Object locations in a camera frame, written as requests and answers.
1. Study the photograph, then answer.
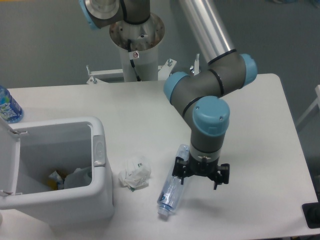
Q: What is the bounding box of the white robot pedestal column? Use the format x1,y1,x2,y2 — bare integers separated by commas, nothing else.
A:
109,13,165,82

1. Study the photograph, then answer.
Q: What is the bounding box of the blue labelled water bottle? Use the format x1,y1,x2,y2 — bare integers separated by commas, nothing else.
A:
0,85,24,124

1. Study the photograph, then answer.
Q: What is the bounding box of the white plastic trash can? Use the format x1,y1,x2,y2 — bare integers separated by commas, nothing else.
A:
0,116,114,225

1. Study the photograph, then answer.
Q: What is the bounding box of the black device at table edge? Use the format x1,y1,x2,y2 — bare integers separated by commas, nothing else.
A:
302,202,320,229

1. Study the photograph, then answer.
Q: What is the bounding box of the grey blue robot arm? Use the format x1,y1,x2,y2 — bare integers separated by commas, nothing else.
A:
79,0,258,186

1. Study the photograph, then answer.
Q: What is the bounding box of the trash inside the can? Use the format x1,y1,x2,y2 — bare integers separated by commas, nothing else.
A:
47,166,92,190

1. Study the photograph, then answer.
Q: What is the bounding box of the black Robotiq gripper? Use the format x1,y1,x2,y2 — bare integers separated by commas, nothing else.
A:
172,154,230,190

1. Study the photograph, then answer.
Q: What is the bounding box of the white pedestal base bracket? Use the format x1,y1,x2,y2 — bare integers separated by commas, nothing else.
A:
86,53,201,85

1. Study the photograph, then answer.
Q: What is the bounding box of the white frame at right edge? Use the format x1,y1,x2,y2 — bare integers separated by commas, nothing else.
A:
295,85,320,132

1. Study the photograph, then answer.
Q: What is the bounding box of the clear crushed plastic bottle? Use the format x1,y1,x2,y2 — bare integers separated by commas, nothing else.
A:
156,143,196,220

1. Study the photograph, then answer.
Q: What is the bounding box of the black pedestal cable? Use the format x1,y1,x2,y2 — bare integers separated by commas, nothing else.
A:
126,38,142,82

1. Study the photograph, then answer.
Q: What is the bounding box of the white paper trash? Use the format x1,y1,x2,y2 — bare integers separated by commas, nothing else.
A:
118,155,152,192

